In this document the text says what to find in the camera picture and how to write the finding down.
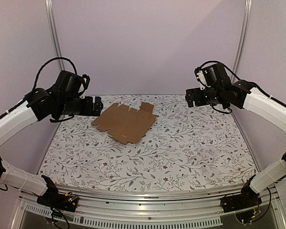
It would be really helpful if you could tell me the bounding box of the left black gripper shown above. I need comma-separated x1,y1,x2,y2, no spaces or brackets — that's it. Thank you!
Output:
57,96,104,116

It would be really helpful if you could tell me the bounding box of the brown cardboard box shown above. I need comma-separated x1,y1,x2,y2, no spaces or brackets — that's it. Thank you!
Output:
92,102,157,145

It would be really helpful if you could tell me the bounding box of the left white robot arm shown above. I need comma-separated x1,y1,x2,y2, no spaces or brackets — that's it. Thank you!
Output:
0,71,103,207

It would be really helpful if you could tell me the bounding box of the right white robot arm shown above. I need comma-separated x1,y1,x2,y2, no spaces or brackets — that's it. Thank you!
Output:
185,61,286,208

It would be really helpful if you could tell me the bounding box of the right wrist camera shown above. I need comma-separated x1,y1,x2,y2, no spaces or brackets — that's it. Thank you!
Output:
194,67,208,90

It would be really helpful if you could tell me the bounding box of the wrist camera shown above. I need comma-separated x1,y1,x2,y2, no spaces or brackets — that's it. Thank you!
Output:
194,67,208,90
78,74,90,99

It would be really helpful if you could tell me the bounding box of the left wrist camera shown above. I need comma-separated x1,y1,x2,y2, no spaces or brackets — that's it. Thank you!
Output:
78,74,90,99

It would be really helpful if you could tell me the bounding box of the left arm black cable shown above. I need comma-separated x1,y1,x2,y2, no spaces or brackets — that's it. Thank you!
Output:
32,56,77,94

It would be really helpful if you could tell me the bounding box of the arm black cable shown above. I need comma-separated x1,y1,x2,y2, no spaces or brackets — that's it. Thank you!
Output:
200,60,272,101
32,56,77,94

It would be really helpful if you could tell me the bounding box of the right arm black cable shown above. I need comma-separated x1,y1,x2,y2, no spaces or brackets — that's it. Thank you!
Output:
200,60,272,101

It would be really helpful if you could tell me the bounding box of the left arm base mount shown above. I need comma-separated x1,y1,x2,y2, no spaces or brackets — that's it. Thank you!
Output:
37,175,79,212

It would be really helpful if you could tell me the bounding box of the aluminium front rail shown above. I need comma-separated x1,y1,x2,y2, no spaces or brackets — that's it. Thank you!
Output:
10,184,286,229

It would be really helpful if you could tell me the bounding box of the right aluminium frame post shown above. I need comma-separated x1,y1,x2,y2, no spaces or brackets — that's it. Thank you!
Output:
233,0,253,73

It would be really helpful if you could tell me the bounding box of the aluminium frame post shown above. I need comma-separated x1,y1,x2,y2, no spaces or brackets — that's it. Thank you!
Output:
233,0,253,73
44,0,61,57

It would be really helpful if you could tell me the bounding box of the left aluminium frame post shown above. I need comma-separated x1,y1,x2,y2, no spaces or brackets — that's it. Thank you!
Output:
44,0,61,57

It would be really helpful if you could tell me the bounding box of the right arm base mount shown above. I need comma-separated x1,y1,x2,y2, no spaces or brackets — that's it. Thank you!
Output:
220,184,262,213

